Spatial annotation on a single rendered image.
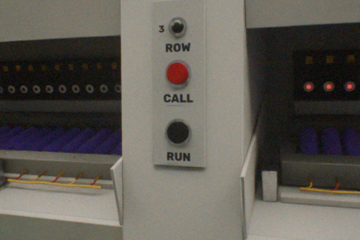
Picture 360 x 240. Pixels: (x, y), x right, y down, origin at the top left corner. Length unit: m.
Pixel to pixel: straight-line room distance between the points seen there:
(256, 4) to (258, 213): 0.16
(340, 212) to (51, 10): 0.28
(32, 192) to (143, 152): 0.14
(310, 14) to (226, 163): 0.12
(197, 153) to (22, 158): 0.20
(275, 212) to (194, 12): 0.16
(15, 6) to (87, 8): 0.07
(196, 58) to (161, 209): 0.12
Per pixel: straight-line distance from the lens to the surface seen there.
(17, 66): 0.57
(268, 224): 0.31
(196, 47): 0.28
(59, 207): 0.36
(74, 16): 0.34
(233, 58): 0.28
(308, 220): 0.32
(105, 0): 0.32
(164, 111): 0.29
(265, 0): 0.29
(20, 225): 0.38
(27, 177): 0.42
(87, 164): 0.38
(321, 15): 0.29
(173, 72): 0.28
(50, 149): 0.44
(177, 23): 0.28
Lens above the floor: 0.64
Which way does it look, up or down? 2 degrees down
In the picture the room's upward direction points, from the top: straight up
